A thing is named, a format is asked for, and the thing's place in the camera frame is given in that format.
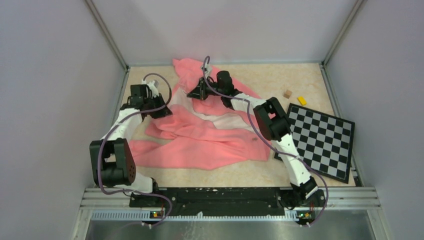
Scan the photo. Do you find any small yellow block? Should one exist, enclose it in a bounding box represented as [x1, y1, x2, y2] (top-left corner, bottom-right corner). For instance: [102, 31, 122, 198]
[297, 96, 307, 106]

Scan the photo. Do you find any small wooden cube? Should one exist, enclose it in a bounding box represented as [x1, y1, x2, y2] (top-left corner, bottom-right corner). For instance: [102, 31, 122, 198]
[283, 89, 293, 99]

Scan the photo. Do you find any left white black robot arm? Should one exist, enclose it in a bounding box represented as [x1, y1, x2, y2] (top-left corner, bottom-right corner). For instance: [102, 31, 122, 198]
[89, 81, 172, 207]

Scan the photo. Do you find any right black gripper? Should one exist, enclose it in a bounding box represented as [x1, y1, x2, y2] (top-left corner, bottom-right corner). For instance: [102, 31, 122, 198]
[187, 77, 225, 102]

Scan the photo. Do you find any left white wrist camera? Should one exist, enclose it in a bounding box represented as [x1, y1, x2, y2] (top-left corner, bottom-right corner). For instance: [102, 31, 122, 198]
[141, 79, 159, 98]

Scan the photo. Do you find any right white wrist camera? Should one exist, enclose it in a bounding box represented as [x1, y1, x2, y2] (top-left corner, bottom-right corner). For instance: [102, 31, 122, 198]
[200, 62, 213, 79]

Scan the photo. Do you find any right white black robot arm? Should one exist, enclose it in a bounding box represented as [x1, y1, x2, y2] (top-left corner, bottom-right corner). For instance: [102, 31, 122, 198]
[186, 70, 318, 210]

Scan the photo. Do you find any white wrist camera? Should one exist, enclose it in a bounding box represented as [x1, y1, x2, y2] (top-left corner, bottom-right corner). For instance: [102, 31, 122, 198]
[141, 79, 159, 98]
[200, 62, 213, 79]

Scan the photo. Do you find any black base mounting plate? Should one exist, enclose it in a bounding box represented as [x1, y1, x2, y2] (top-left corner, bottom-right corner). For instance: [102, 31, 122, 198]
[129, 187, 325, 217]

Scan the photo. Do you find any aluminium front rail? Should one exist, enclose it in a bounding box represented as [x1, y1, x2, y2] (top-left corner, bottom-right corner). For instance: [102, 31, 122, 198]
[80, 187, 381, 225]

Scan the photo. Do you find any pink zip-up jacket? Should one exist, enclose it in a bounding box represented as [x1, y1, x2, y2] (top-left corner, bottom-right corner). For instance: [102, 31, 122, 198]
[129, 58, 270, 170]

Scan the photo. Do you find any black white checkerboard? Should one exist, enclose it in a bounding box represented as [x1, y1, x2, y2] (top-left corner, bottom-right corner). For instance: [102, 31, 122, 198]
[287, 103, 355, 184]

